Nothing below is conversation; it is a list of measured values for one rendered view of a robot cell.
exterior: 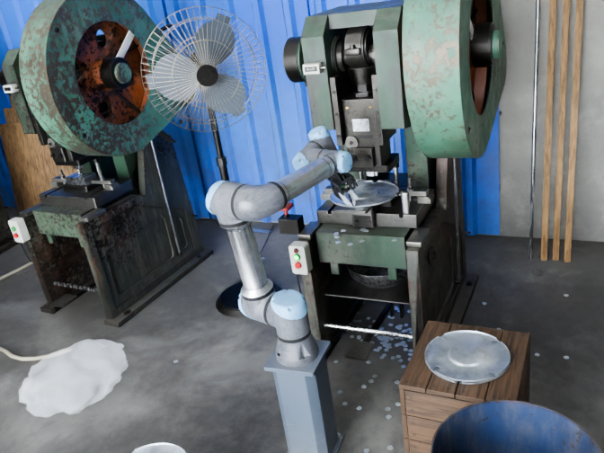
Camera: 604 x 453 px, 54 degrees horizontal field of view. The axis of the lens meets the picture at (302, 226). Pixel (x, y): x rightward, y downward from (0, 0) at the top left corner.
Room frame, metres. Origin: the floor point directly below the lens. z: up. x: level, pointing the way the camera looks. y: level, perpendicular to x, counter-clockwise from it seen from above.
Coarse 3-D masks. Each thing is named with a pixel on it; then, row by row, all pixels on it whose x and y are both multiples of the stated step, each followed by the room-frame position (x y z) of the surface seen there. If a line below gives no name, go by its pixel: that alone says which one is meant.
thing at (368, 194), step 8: (360, 184) 2.43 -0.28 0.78; (368, 184) 2.41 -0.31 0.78; (376, 184) 2.40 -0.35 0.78; (384, 184) 2.38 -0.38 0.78; (392, 184) 2.37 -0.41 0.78; (360, 192) 2.31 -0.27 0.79; (368, 192) 2.30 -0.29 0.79; (376, 192) 2.29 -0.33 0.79; (384, 192) 2.29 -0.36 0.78; (392, 192) 2.27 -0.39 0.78; (336, 200) 2.28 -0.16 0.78; (360, 200) 2.24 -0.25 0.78; (368, 200) 2.23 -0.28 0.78; (376, 200) 2.21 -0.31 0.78; (384, 200) 2.20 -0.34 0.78
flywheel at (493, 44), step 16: (480, 0) 2.45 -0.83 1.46; (480, 16) 2.47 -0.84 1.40; (480, 32) 2.14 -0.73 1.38; (496, 32) 2.15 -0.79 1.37; (480, 48) 2.13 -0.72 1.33; (496, 48) 2.13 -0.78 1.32; (480, 64) 2.15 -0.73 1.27; (480, 80) 2.43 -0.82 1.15; (480, 96) 2.38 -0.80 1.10; (480, 112) 2.31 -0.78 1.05
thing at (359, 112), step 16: (352, 96) 2.42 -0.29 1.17; (368, 96) 2.37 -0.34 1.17; (352, 112) 2.36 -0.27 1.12; (368, 112) 2.33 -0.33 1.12; (352, 128) 2.37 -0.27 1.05; (368, 128) 2.33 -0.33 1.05; (352, 144) 2.36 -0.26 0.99; (368, 144) 2.34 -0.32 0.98; (352, 160) 2.33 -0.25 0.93; (368, 160) 2.29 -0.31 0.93; (384, 160) 2.34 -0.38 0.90
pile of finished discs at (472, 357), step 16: (448, 336) 1.82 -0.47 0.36; (464, 336) 1.80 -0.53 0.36; (480, 336) 1.79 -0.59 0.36; (432, 352) 1.74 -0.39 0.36; (448, 352) 1.72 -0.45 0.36; (464, 352) 1.70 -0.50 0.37; (480, 352) 1.69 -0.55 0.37; (496, 352) 1.68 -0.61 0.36; (432, 368) 1.65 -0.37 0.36; (448, 368) 1.64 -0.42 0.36; (464, 368) 1.63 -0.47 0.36; (480, 368) 1.61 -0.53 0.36; (496, 368) 1.60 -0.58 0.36
